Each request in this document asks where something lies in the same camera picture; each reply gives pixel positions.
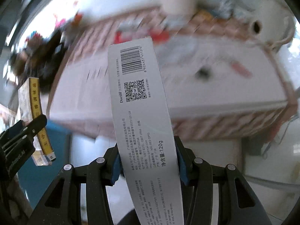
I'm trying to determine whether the long white toothpaste box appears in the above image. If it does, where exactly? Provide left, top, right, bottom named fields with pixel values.
left=108, top=37, right=184, bottom=224

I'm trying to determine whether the red small wrapper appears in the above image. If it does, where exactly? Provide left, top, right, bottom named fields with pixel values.
left=230, top=60, right=252, bottom=78

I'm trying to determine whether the black wok pan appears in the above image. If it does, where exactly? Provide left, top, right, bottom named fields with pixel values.
left=10, top=29, right=66, bottom=92

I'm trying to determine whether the blue lower cabinet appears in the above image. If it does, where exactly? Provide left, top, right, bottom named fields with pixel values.
left=18, top=122, right=72, bottom=208

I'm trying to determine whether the white electric kettle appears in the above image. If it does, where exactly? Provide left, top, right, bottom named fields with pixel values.
left=249, top=0, right=296, bottom=51

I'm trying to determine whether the checkered beige table cloth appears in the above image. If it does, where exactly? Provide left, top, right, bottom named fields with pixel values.
left=47, top=7, right=298, bottom=140

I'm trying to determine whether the red white sugar bag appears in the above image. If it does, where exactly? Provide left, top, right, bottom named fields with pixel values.
left=113, top=29, right=170, bottom=44

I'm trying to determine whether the black bottle cap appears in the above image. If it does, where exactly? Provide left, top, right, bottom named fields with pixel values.
left=195, top=67, right=211, bottom=79

